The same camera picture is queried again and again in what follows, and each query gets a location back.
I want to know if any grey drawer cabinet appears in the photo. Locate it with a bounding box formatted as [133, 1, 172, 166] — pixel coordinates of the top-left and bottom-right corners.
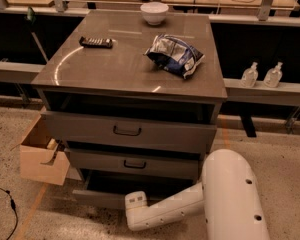
[31, 9, 228, 198]

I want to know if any right clear pump bottle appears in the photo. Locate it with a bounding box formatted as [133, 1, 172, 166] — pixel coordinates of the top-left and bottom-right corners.
[263, 62, 283, 88]

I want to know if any grey drawer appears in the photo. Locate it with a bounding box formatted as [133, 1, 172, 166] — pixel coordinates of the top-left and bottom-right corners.
[72, 170, 193, 210]
[66, 149, 200, 181]
[42, 111, 216, 153]

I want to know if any grey bottom drawer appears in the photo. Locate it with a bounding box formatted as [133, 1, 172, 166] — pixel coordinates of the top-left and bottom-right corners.
[72, 170, 193, 210]

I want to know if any left clear pump bottle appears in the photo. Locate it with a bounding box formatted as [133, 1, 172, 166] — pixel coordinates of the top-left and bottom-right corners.
[241, 62, 258, 87]

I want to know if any black white snack bag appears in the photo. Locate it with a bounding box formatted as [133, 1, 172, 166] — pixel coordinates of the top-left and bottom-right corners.
[144, 34, 205, 79]

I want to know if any white ceramic bowl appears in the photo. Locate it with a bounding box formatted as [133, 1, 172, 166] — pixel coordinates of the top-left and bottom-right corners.
[140, 2, 169, 25]

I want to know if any grey metal rail shelf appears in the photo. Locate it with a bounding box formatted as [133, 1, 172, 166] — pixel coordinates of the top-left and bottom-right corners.
[0, 62, 300, 107]

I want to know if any cardboard box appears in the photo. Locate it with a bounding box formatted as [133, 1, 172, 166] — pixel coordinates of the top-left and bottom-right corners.
[17, 108, 70, 186]

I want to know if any clear pump bottle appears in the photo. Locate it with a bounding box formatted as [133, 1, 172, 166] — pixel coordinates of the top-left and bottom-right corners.
[263, 62, 283, 88]
[241, 62, 258, 87]

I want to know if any grey top drawer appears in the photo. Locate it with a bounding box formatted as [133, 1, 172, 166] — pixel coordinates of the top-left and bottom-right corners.
[42, 111, 216, 153]

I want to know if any black floor cable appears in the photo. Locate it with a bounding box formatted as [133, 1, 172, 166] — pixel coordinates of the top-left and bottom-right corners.
[0, 186, 19, 240]

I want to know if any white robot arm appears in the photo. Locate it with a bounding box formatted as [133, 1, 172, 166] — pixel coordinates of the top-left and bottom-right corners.
[125, 149, 270, 240]

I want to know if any grey middle drawer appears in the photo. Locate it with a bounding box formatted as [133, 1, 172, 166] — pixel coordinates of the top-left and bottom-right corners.
[66, 149, 200, 181]

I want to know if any black remote control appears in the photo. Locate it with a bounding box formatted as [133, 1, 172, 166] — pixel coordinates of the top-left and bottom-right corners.
[79, 37, 113, 49]

